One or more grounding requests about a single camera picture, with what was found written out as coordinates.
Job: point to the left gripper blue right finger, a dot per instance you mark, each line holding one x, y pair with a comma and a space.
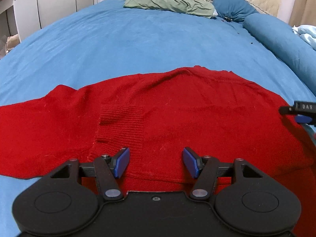
193, 162

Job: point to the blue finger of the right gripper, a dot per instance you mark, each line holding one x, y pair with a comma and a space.
301, 119

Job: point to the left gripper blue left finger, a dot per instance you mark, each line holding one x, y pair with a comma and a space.
119, 162

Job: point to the red knit sweater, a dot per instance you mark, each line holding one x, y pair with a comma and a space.
156, 116

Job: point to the blue rolled duvet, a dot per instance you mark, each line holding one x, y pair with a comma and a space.
278, 37

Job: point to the light blue blanket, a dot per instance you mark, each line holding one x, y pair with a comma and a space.
307, 33

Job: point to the beige curtain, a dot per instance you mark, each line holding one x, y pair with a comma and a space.
303, 13

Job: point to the blue bed sheet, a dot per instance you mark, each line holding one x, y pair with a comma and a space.
106, 40

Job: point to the dark blue pillow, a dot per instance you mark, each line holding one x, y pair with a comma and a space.
234, 10

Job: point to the beige bag under desk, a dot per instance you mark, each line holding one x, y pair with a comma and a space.
12, 42

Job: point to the green pillow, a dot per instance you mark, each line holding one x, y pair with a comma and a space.
200, 8

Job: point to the white shelf desk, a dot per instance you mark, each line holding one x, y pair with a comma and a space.
19, 17

